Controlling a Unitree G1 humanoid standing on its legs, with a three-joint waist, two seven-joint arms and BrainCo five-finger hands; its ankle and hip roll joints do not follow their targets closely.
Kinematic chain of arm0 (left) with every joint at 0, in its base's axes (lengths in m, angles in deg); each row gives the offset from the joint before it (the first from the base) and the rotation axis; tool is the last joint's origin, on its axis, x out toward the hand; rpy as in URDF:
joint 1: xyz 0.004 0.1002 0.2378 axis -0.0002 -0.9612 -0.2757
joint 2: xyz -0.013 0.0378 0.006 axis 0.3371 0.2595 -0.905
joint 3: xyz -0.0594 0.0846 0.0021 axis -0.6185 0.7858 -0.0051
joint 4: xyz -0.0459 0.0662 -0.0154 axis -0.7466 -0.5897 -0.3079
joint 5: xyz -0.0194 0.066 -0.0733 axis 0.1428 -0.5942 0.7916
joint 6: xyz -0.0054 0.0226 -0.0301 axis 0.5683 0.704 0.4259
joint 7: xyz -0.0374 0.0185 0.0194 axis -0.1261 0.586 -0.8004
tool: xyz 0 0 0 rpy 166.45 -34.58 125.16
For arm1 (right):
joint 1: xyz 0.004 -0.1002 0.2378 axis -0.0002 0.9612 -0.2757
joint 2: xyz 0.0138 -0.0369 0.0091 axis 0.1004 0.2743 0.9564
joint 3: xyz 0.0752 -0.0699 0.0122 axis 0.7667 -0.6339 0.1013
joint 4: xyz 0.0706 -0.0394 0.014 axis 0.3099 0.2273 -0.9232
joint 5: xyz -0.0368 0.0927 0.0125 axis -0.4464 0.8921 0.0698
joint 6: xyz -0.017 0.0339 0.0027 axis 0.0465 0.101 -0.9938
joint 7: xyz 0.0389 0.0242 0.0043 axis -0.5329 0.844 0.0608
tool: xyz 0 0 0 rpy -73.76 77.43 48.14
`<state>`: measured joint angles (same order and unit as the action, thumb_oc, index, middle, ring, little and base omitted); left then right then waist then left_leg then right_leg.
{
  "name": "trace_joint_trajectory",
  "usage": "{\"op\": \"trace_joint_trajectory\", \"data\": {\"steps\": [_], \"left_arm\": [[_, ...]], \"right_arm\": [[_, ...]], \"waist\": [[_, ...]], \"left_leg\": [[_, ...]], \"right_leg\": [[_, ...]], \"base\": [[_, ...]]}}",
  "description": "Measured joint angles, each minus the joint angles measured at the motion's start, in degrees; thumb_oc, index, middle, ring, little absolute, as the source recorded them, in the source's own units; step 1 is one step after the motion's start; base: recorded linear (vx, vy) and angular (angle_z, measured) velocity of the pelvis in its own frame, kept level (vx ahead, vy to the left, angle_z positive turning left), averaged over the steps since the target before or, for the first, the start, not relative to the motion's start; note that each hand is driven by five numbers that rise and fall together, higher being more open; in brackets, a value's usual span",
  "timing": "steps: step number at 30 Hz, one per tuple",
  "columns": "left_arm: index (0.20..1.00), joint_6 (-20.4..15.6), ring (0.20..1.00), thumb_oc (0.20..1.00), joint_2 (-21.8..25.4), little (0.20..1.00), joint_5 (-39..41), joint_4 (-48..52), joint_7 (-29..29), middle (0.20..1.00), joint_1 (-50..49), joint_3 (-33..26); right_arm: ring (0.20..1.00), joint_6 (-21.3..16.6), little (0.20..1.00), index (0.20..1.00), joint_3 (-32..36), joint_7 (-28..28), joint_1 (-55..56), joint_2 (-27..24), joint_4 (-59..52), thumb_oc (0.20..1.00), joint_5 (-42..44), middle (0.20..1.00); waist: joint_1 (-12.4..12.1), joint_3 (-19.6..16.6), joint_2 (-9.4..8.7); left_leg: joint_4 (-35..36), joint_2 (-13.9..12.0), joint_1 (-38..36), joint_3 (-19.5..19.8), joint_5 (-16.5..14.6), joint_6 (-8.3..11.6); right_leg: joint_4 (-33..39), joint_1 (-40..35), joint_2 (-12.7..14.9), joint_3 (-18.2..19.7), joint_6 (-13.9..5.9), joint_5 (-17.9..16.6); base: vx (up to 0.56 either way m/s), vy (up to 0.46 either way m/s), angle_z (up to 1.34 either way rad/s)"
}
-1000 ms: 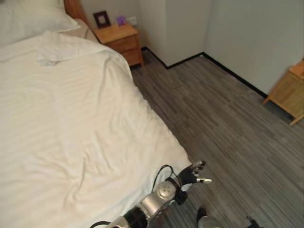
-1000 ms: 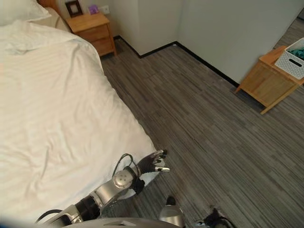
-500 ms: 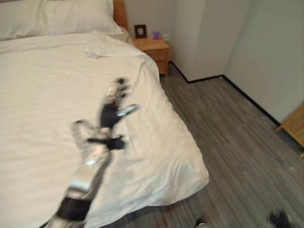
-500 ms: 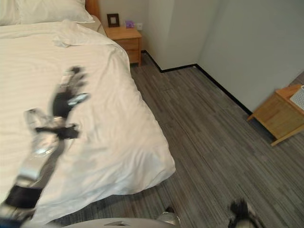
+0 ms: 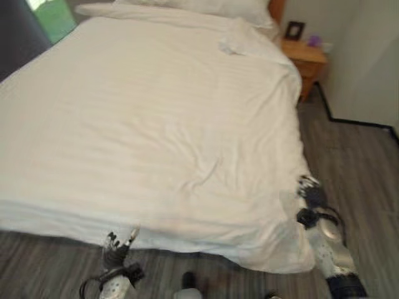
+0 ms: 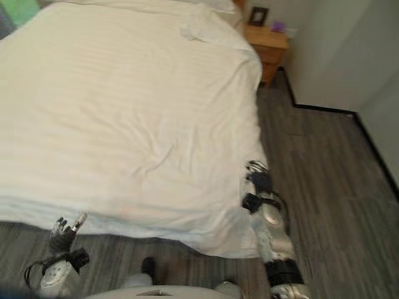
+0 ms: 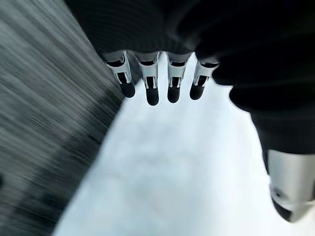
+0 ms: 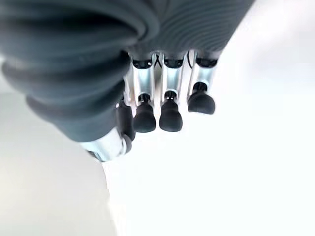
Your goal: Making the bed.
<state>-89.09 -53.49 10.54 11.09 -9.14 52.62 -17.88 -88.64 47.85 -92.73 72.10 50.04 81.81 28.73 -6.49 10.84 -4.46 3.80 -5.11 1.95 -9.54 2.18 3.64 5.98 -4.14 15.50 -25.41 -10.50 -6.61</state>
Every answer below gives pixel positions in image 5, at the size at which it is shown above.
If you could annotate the window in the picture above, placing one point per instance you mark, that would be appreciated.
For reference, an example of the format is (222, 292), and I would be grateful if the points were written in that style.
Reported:
(53, 17)

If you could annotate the wooden headboard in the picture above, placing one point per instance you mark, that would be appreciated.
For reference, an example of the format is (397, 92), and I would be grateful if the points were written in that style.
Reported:
(277, 11)

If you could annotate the white striped duvet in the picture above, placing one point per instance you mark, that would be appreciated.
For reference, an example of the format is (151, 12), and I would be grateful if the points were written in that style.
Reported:
(149, 124)

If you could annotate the black picture frame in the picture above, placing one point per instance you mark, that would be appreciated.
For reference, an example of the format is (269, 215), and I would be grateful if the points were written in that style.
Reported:
(294, 30)

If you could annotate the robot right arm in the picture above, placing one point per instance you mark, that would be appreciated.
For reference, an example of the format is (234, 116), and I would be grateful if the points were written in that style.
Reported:
(333, 249)

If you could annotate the dark grey curtain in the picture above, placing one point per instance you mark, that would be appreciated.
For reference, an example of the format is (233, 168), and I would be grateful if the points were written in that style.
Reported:
(22, 37)

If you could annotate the wooden nightstand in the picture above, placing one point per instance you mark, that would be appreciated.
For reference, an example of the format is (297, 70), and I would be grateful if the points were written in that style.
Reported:
(307, 63)

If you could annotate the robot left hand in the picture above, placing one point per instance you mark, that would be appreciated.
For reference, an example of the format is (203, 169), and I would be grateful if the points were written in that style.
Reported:
(114, 253)

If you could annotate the purple cup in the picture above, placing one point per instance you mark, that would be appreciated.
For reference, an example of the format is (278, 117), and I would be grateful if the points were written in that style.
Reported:
(314, 40)

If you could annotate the white pillow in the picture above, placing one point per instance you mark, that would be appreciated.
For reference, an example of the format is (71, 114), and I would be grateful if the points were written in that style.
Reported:
(199, 9)

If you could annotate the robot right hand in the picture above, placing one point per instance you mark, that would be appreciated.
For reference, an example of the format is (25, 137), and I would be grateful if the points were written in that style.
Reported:
(311, 193)

